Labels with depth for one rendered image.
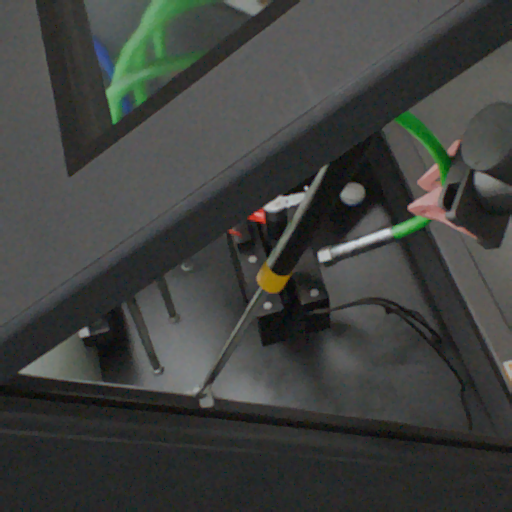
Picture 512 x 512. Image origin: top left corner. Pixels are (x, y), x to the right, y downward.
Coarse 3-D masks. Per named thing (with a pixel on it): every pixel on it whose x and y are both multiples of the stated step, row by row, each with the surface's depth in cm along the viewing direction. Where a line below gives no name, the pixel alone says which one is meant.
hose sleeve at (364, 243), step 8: (376, 232) 93; (384, 232) 92; (392, 232) 92; (352, 240) 95; (360, 240) 94; (368, 240) 93; (376, 240) 93; (384, 240) 92; (392, 240) 92; (336, 248) 96; (344, 248) 95; (352, 248) 95; (360, 248) 94; (368, 248) 94; (336, 256) 96; (344, 256) 96; (352, 256) 95
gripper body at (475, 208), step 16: (464, 176) 79; (480, 176) 78; (464, 192) 79; (480, 192) 79; (496, 192) 77; (464, 208) 79; (480, 208) 80; (496, 208) 78; (464, 224) 78; (480, 224) 80; (496, 224) 81; (480, 240) 80; (496, 240) 81
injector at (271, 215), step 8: (264, 208) 103; (280, 208) 103; (264, 216) 105; (272, 216) 103; (280, 216) 104; (272, 224) 105; (280, 224) 105; (272, 232) 106; (280, 232) 106; (272, 240) 108; (272, 248) 110; (288, 280) 116; (288, 288) 117; (288, 296) 119
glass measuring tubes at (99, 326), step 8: (96, 320) 116; (104, 320) 117; (88, 328) 117; (96, 328) 116; (104, 328) 116; (112, 328) 119; (80, 336) 116; (88, 336) 116; (96, 336) 116; (104, 336) 117; (112, 336) 118; (88, 344) 118; (96, 344) 118
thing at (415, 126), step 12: (396, 120) 78; (408, 120) 78; (420, 120) 79; (420, 132) 79; (432, 132) 80; (432, 144) 80; (432, 156) 81; (444, 156) 81; (444, 168) 82; (444, 180) 84; (396, 228) 91; (408, 228) 90; (420, 228) 90
